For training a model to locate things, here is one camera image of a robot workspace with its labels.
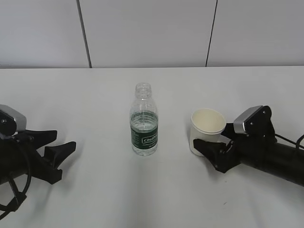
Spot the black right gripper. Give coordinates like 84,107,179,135
193,123,277,172

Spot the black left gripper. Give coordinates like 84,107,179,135
9,130,76,184

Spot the white paper cup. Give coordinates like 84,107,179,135
189,108,227,156

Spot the clear water bottle green label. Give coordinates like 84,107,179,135
129,83,159,156

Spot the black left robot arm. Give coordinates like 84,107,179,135
0,130,76,184

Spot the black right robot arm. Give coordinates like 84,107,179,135
193,123,304,186

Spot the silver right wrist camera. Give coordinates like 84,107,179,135
233,105,272,135

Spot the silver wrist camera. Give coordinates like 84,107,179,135
233,105,272,135
0,104,27,136

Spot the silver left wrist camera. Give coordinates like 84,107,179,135
0,104,27,136

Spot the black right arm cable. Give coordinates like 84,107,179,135
273,133,304,150

